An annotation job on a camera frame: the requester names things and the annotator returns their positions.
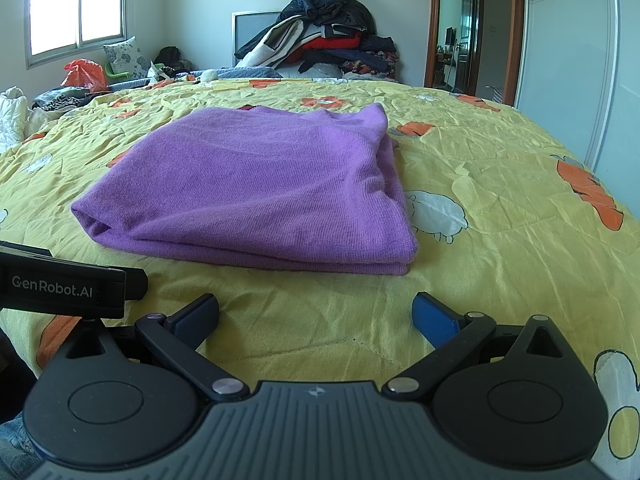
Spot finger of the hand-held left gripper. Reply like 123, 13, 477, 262
125, 267, 149, 302

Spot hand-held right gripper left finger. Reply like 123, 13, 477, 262
65, 294, 251, 403

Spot purple knit sweater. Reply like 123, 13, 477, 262
70, 102, 418, 277

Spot black backpack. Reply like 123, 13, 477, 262
155, 46, 193, 73

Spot white wardrobe door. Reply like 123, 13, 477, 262
515, 0, 640, 196

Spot blue quilt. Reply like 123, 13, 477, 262
107, 66, 283, 92

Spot pile of mixed clothes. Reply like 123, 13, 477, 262
235, 0, 401, 81

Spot yellow floral bedspread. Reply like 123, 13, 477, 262
0, 77, 640, 476

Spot green plastic chair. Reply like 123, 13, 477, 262
105, 61, 166, 83

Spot window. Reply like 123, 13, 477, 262
25, 0, 130, 70

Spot orange plastic bag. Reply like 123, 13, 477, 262
61, 59, 108, 92

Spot person's blue jeans leg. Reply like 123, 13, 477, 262
0, 402, 48, 480

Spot dark striped clothes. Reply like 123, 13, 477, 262
31, 86, 101, 113

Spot floral pillow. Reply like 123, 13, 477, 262
103, 36, 151, 81

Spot white framed grey panel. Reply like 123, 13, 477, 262
231, 9, 283, 61

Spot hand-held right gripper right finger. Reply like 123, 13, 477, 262
382, 292, 576, 403

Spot wooden door frame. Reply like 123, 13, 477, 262
424, 0, 526, 108

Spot white puffy garment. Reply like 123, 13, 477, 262
0, 86, 48, 153

